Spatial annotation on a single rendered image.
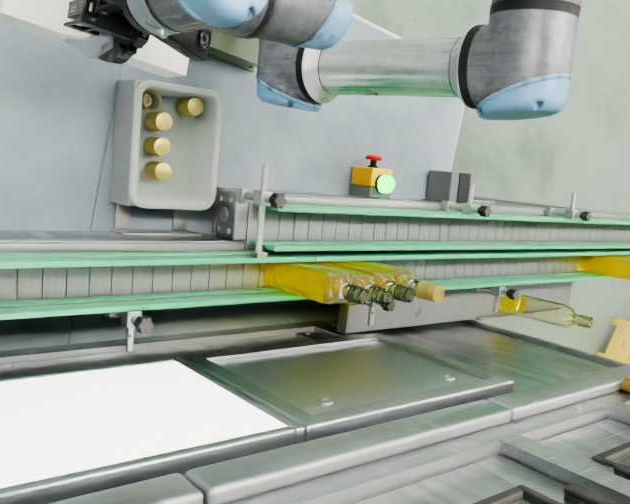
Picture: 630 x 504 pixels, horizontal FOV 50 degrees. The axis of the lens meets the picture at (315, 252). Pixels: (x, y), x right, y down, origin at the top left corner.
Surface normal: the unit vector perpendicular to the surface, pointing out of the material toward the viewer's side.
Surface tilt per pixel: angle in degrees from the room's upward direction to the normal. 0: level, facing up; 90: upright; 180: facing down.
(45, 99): 0
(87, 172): 0
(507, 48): 82
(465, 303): 0
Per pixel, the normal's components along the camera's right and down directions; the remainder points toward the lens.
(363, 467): 0.10, -0.99
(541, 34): -0.07, 0.15
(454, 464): 0.63, 0.15
